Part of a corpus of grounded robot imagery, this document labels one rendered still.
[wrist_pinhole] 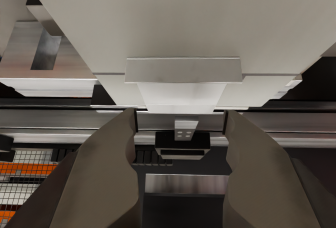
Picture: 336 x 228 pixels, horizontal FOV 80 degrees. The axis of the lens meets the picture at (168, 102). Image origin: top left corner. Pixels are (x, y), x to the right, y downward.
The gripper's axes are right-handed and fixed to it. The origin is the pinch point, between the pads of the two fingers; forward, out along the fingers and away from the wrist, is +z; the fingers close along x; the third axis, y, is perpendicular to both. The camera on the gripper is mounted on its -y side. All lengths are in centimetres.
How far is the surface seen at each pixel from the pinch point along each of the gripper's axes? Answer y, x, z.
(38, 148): 36, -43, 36
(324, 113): 20, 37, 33
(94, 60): -1.8, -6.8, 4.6
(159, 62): -1.9, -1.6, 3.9
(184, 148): 22.7, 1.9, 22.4
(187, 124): 11.3, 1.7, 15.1
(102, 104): 6.0, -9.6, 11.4
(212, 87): 1.6, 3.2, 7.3
